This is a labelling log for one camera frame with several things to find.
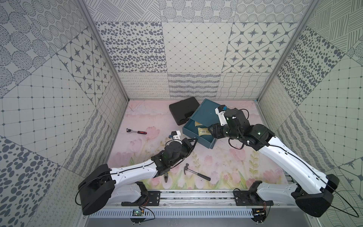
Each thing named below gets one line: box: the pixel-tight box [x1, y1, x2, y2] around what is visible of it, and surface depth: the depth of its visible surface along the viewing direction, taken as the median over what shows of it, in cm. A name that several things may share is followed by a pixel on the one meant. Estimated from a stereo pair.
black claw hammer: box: [183, 163, 212, 182], surface depth 84 cm
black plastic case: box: [169, 96, 200, 126], surface depth 115 cm
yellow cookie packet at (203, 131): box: [197, 127, 212, 136], surface depth 84 cm
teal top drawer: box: [181, 118, 218, 149], surface depth 78 cm
